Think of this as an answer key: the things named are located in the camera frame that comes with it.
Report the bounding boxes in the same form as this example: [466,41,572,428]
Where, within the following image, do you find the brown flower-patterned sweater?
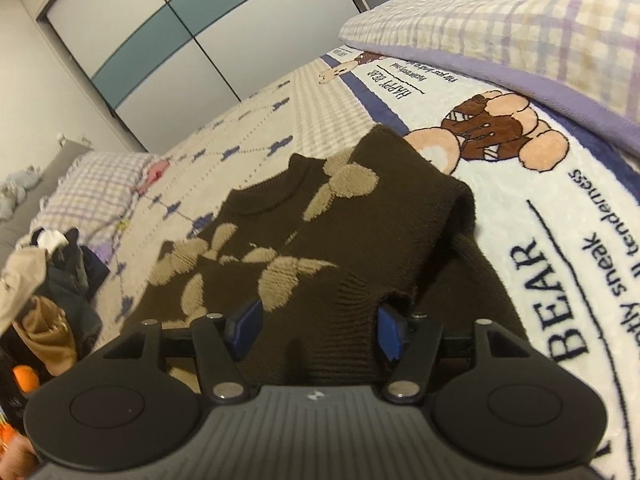
[117,125,531,396]

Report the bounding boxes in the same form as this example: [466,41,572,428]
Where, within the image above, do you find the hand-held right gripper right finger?
[377,304,527,404]

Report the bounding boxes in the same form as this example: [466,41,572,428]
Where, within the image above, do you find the purple plaid quilt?
[338,0,640,153]

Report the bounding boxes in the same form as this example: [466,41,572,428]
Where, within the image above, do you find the orange object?
[12,365,41,396]

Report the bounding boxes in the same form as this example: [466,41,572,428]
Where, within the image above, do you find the sliding door wardrobe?
[20,0,373,153]

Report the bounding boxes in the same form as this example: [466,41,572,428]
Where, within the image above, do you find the tan brown garment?
[12,295,78,376]

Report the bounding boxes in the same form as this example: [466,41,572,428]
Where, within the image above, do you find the grey plush toy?
[0,165,43,221]

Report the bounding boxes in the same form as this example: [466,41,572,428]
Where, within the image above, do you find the pink cloth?
[134,160,171,196]

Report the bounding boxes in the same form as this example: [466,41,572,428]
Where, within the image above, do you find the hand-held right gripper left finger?
[101,299,265,404]

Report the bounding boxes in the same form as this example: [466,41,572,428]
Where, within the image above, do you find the purple plaid pillow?
[35,152,156,241]

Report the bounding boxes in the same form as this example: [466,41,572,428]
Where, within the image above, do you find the bear printed blanket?
[85,45,640,480]

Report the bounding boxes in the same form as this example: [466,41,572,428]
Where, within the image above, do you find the dark blue jeans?
[47,270,103,356]

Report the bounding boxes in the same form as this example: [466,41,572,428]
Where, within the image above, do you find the black garment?
[30,230,88,291]

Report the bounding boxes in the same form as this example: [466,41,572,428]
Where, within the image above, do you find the beige garment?
[0,247,51,333]

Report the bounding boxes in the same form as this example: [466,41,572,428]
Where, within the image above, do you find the white cloth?
[37,229,68,251]

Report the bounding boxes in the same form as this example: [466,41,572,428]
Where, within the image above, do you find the grey headboard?
[0,140,91,248]

